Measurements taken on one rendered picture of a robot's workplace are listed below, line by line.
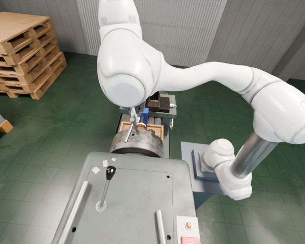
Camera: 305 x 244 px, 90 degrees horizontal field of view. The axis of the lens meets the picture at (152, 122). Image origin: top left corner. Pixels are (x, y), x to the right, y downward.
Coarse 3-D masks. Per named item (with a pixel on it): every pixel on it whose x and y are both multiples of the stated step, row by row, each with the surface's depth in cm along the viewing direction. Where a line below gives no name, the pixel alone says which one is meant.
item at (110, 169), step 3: (108, 168) 49; (111, 168) 49; (114, 168) 50; (108, 171) 49; (111, 171) 49; (114, 171) 49; (108, 174) 49; (111, 174) 49; (108, 177) 50; (111, 177) 50
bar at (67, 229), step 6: (84, 186) 57; (84, 192) 56; (78, 198) 54; (78, 204) 53; (72, 210) 51; (72, 216) 50; (66, 222) 49; (72, 222) 49; (66, 228) 48; (66, 234) 47; (60, 240) 46; (66, 240) 46
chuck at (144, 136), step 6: (120, 132) 86; (126, 132) 83; (132, 132) 82; (144, 132) 83; (150, 132) 84; (114, 138) 87; (120, 138) 82; (132, 138) 79; (138, 138) 79; (144, 138) 80; (150, 138) 81; (114, 144) 82; (150, 144) 79; (156, 144) 82; (162, 144) 89; (162, 150) 86
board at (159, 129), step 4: (124, 124) 132; (128, 124) 131; (148, 124) 131; (152, 124) 132; (120, 128) 126; (124, 128) 129; (128, 128) 129; (132, 128) 129; (148, 128) 131; (152, 128) 131; (156, 128) 132; (160, 128) 132; (156, 132) 129; (160, 132) 129; (160, 136) 126
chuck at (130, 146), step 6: (120, 144) 78; (126, 144) 77; (132, 144) 76; (138, 144) 76; (144, 144) 77; (114, 150) 78; (120, 150) 78; (126, 150) 78; (132, 150) 77; (138, 150) 77; (144, 150) 77; (150, 150) 77; (156, 150) 80; (150, 156) 81; (156, 156) 80; (162, 156) 84
